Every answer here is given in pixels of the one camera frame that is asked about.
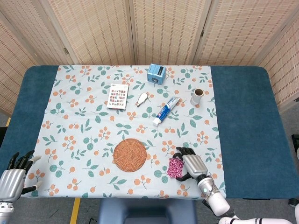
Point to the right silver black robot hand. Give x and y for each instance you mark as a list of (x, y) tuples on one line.
[(195, 166)]

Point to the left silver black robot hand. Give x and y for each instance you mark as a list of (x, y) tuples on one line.
[(10, 183)]

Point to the pink patterned cloth piece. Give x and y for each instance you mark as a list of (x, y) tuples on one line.
[(174, 168)]

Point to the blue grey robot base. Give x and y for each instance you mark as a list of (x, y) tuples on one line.
[(147, 210)]

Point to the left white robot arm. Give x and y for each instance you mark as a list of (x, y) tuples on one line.
[(5, 211)]

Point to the blue white toothpaste tube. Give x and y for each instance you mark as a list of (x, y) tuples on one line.
[(165, 110)]

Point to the round woven rattan coaster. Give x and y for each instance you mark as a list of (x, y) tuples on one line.
[(129, 155)]

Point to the white cardboard tube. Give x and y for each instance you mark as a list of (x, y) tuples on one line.
[(195, 98)]

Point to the blue fabric table cover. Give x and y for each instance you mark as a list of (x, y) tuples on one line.
[(245, 105)]

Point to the correction tape dispenser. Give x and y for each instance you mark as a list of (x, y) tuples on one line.
[(142, 99)]

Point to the floral print tablecloth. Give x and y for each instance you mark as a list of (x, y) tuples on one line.
[(81, 116)]

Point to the light blue cardboard box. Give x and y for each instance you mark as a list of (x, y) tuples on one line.
[(156, 74)]

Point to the black equipment beside table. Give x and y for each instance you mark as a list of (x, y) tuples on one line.
[(295, 144)]

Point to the flat box with colourful grid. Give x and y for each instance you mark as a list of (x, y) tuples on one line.
[(118, 96)]

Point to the black caster wheel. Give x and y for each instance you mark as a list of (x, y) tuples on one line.
[(294, 202)]

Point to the metal screen hinge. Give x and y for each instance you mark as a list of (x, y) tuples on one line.
[(66, 51), (202, 32)]

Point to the woven bamboo folding screen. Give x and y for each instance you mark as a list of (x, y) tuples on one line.
[(163, 28)]

